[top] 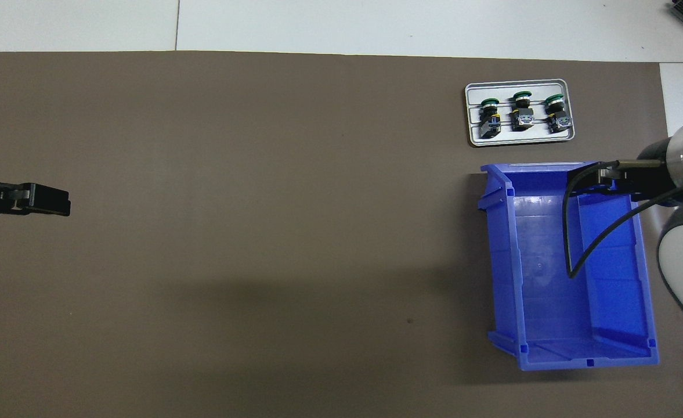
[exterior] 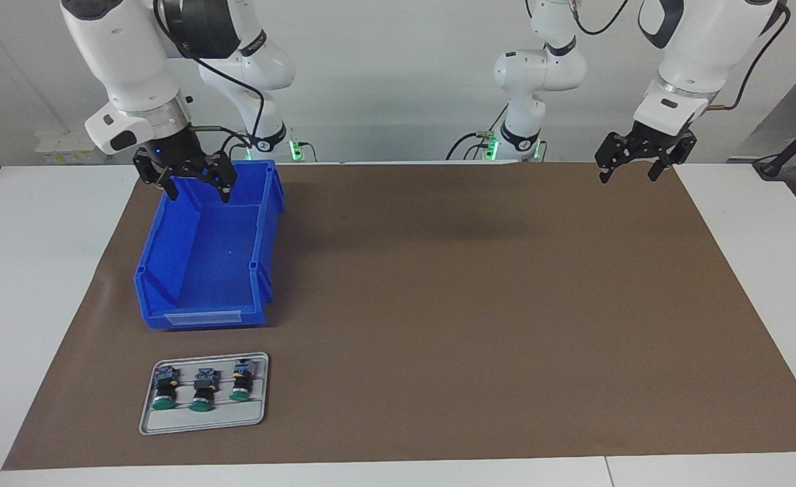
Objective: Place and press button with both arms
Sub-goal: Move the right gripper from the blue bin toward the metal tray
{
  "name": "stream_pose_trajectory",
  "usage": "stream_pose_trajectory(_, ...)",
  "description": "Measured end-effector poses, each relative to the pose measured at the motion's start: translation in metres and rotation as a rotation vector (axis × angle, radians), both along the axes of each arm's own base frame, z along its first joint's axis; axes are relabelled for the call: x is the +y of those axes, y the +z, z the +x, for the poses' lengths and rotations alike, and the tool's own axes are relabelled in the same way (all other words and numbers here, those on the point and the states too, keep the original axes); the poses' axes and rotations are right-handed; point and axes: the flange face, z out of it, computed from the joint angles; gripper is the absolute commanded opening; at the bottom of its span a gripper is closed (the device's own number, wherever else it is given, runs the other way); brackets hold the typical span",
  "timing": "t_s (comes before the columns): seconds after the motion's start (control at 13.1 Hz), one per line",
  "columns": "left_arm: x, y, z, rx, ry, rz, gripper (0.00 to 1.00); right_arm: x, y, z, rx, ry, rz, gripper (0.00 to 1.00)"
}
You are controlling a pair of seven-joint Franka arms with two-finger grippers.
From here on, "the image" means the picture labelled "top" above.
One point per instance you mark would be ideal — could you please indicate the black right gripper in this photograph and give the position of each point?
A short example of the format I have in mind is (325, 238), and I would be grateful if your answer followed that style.
(654, 183)

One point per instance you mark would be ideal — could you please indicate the green push button switch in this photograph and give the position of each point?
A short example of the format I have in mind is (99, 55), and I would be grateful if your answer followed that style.
(521, 116)
(557, 119)
(490, 123)

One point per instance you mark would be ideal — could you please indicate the grey metal tray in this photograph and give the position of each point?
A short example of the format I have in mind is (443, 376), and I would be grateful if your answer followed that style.
(530, 134)

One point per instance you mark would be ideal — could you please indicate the blue plastic storage bin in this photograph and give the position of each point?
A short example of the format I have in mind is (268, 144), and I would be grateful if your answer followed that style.
(541, 302)

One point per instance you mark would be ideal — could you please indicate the brown table mat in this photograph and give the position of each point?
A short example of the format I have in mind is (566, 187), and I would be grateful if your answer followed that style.
(260, 232)

